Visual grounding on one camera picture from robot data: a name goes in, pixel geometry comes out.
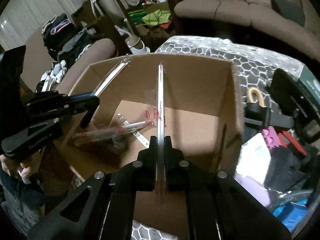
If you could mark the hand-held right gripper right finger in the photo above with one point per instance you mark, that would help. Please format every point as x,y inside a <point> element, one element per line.
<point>170,152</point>

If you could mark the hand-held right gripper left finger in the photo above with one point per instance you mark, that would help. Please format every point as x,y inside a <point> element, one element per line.
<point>151,150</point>

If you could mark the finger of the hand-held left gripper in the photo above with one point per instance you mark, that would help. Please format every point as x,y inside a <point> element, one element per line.
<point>50,101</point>
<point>86,117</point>

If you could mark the green print sleeve chopsticks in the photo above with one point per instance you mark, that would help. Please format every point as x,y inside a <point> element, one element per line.
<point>141,137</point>

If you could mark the red print chopstick pack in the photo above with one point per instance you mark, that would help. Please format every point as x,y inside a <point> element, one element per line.
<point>120,129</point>
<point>160,100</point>

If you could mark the clear chopstick pack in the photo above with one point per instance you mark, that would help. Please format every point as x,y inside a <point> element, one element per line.
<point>112,77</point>

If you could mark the brown cardboard box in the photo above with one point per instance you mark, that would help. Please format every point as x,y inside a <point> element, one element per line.
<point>190,87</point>

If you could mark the person's left forearm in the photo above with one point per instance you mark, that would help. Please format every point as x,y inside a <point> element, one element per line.
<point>22,200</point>

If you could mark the person's left hand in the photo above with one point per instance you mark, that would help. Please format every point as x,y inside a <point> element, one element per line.
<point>23,172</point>

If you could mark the pile of clothes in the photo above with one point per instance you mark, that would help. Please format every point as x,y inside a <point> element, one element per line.
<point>67,42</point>

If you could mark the purple makeup sponge packet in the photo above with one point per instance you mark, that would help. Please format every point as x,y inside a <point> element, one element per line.
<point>255,155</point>

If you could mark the white pole stand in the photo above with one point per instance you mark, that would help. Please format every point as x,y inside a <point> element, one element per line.
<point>136,45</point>

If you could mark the pink plastic piece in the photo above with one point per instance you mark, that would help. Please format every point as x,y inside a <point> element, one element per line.
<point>271,137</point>

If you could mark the green bag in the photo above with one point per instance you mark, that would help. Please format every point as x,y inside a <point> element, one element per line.
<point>155,18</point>

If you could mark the red flat packet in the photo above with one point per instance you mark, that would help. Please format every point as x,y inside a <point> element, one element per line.
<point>295,145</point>

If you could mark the black phone stand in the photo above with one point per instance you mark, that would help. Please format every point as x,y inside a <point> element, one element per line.
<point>282,85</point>

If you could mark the blue flat packet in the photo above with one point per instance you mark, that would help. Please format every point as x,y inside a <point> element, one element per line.
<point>292,217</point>

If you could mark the brown fabric sofa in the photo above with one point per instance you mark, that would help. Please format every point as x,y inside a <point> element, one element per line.
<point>212,5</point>

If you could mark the dark green box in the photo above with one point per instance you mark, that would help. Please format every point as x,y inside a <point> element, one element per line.
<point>311,82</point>

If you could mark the dark grey cushion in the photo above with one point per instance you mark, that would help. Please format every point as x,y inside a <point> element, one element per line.
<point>287,10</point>

